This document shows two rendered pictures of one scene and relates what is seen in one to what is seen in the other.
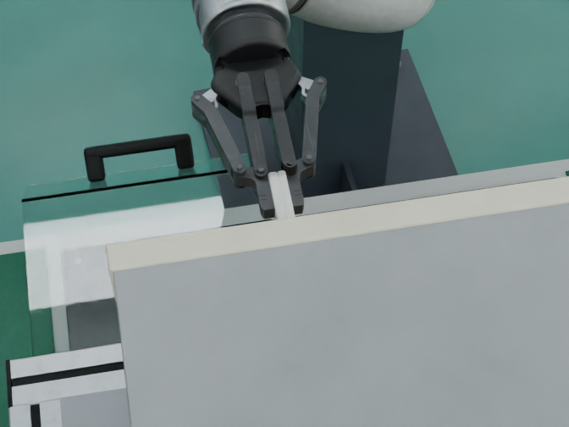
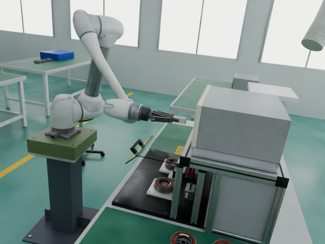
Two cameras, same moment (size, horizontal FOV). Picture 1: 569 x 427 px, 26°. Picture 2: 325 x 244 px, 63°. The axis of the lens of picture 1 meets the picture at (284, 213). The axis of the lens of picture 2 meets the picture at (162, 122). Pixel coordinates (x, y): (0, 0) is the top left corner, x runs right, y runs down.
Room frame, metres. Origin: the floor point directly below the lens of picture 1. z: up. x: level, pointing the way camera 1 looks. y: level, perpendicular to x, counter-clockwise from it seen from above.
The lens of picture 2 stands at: (0.15, 1.21, 1.66)
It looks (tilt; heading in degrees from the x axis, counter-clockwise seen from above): 21 degrees down; 293
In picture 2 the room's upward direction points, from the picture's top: 6 degrees clockwise
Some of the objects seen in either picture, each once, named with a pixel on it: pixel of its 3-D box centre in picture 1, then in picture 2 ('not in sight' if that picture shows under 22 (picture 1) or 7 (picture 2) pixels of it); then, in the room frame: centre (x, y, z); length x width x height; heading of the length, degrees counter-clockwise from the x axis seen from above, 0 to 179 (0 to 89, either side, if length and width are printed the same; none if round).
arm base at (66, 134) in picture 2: not in sight; (61, 129); (1.47, -0.08, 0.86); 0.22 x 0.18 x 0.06; 102
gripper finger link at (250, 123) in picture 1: (252, 133); (161, 117); (0.67, 0.03, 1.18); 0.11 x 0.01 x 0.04; 9
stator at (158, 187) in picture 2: not in sight; (164, 185); (0.61, 0.04, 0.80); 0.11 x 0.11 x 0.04
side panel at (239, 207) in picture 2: not in sight; (242, 210); (0.18, 0.17, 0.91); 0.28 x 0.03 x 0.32; 10
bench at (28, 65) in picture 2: not in sight; (59, 80); (4.01, -2.58, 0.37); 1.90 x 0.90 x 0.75; 100
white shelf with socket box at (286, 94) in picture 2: not in sight; (264, 115); (0.21, -1.07, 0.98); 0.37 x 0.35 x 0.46; 100
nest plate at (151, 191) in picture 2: not in sight; (163, 189); (0.61, 0.04, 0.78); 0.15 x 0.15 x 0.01; 10
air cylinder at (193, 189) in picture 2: not in sight; (189, 191); (0.47, 0.02, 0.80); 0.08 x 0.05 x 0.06; 100
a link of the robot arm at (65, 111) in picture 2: not in sight; (64, 110); (1.47, -0.11, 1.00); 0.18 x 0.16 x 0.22; 71
